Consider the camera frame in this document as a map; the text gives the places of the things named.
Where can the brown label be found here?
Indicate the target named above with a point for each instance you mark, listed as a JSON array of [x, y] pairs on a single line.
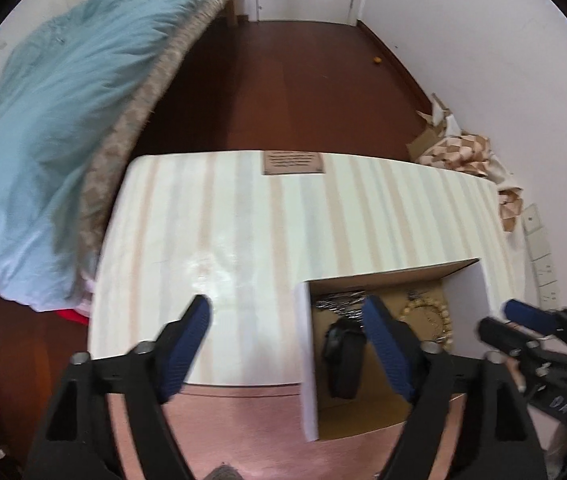
[[293, 162]]

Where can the black wristwatch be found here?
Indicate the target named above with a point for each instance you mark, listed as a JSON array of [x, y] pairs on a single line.
[[343, 360]]

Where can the striped pastel box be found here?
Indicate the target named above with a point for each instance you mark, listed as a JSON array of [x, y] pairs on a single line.
[[243, 240]]

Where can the torn brown cardboard pieces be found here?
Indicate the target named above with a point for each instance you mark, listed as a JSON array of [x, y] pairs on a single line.
[[433, 130]]

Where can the white cardboard box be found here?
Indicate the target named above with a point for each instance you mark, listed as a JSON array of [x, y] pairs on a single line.
[[308, 360]]

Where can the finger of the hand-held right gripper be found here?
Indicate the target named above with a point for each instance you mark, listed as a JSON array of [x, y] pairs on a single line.
[[528, 312], [501, 335]]

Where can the white wall sockets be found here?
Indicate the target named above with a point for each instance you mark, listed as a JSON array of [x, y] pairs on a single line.
[[543, 255]]

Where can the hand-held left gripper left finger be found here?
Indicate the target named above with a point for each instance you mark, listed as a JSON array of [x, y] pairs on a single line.
[[183, 350]]

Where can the light blue blanket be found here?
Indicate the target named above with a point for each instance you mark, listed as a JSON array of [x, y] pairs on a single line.
[[63, 125]]

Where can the checkered beige cloth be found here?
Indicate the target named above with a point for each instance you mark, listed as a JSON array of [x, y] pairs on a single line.
[[463, 155]]

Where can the red cloth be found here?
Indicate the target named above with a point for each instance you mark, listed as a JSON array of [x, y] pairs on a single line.
[[72, 317]]

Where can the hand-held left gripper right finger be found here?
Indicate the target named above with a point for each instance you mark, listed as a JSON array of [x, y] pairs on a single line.
[[388, 350]]

